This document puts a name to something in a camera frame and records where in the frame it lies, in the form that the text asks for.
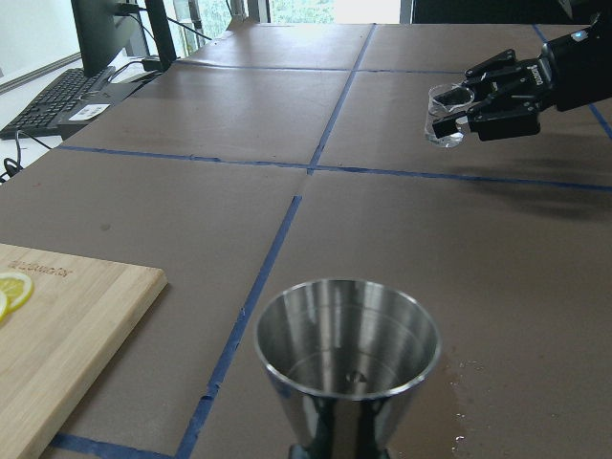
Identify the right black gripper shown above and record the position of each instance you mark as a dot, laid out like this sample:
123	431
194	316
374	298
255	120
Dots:
509	93

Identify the clear glass measuring cup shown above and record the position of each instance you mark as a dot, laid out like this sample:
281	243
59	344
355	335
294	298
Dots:
448	100

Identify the steel double jigger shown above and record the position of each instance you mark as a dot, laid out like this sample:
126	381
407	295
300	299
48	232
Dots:
345	358

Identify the black computer monitor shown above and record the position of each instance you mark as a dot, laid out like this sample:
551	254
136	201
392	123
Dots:
104	28

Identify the black box with label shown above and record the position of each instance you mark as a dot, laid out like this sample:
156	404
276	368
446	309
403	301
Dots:
93	104

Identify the black computer keyboard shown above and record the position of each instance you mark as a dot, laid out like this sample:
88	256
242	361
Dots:
43	114

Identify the wooden cutting board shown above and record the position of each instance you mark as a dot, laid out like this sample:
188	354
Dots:
54	346

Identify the lemon slice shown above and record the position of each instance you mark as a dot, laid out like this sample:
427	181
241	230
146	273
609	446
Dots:
17	287
4	305

